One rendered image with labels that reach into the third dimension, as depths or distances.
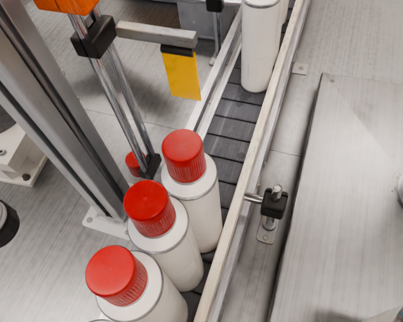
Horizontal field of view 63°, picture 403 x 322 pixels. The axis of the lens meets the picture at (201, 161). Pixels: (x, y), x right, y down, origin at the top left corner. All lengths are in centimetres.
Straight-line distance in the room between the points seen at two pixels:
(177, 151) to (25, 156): 38
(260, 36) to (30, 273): 47
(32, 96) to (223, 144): 29
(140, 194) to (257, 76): 35
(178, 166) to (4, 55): 15
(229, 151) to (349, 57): 35
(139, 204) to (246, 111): 34
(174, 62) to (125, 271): 17
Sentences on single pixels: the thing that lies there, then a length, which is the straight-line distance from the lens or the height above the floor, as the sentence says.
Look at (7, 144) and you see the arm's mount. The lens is 59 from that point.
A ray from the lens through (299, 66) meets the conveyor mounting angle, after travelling 69.
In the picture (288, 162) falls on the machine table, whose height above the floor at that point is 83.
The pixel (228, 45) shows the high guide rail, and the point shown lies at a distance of 53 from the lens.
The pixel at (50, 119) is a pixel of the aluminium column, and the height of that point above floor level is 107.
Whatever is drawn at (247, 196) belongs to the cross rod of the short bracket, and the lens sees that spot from 42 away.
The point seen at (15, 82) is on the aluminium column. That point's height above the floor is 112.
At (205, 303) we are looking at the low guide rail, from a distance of 38.
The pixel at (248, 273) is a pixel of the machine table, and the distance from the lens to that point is 47.
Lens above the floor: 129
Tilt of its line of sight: 57 degrees down
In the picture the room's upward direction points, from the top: 10 degrees counter-clockwise
